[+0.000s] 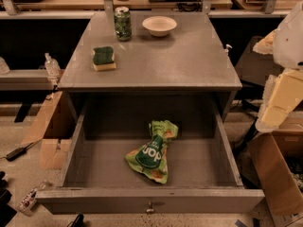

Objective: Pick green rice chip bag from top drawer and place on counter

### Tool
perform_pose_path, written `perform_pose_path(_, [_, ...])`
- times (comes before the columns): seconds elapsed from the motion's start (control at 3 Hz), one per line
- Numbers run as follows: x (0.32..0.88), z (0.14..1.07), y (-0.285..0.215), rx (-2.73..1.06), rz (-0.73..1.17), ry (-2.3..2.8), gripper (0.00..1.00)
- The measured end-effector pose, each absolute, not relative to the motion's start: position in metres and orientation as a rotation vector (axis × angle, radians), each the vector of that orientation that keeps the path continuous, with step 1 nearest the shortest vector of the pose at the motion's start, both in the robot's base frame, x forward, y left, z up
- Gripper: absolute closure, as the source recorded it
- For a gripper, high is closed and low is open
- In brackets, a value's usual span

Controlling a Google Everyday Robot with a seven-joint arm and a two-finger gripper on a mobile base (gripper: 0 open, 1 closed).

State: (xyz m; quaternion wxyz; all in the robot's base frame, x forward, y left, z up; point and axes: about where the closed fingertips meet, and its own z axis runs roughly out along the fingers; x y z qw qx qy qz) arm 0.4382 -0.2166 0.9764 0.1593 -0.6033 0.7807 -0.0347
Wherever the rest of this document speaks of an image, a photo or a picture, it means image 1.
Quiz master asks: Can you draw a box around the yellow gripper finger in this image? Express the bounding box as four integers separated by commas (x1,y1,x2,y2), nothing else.
260,69,303,128
253,30,276,55

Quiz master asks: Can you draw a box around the green rice chip bag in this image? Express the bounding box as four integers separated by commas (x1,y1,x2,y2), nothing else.
125,120,178,184

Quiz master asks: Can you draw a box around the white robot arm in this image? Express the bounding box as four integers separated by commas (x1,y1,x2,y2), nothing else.
253,1,303,132

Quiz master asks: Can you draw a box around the grey cabinet counter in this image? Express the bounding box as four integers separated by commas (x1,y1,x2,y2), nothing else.
59,10,241,114

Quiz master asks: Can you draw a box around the open grey drawer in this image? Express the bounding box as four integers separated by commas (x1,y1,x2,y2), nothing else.
37,93,264,214

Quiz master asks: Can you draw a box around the metal drawer knob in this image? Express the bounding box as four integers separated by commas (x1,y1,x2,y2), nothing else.
146,202,155,214

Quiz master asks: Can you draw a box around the dark chair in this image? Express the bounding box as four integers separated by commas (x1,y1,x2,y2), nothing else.
235,36,283,86

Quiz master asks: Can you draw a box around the cardboard box right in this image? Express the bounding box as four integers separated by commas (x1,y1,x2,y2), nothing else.
248,117,303,227

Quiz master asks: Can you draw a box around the cardboard box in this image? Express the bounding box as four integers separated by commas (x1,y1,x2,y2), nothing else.
248,117,303,227
22,92,76,169

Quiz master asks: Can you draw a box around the white bowl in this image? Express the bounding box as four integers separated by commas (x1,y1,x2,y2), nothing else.
142,16,177,37

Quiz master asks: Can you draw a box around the green soda can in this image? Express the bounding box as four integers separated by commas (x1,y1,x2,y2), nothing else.
114,7,132,42

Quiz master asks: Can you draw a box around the green yellow sponge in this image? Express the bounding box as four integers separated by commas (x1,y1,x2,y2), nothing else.
93,46,116,71

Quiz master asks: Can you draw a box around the clear sanitizer bottle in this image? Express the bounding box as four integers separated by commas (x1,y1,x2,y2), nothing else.
45,53,61,77

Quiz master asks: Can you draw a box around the cardboard box left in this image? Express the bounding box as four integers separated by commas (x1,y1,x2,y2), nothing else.
22,92,76,169

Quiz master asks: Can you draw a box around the black power adapter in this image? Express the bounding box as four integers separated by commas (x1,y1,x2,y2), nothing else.
6,147,27,162

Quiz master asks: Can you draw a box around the plastic bottle on floor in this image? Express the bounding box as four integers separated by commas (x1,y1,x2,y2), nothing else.
18,181,51,216

